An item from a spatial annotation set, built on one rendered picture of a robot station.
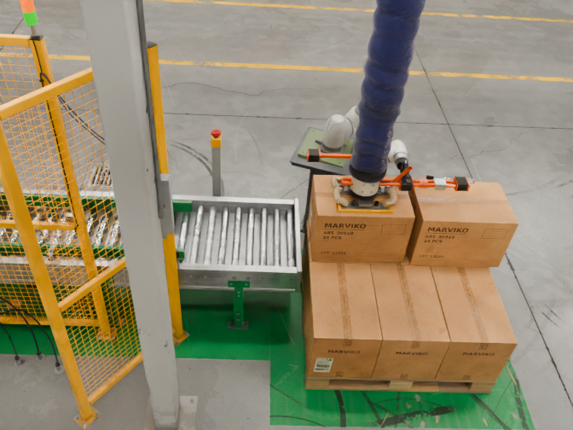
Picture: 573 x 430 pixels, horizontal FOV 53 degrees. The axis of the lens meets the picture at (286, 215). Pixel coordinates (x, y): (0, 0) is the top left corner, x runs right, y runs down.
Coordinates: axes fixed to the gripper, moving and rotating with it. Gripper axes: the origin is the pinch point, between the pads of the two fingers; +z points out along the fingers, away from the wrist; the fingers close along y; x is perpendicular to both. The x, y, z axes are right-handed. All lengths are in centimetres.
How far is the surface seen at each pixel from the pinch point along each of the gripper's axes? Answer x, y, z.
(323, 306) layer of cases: 49, 54, 56
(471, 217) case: -40.9, 13.6, 14.3
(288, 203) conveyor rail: 69, 48, -32
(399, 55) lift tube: 25, -89, 12
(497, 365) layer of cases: -58, 77, 79
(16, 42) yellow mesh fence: 197, -100, 43
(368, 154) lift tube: 29.6, -26.6, 9.9
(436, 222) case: -17.6, 14.7, 19.1
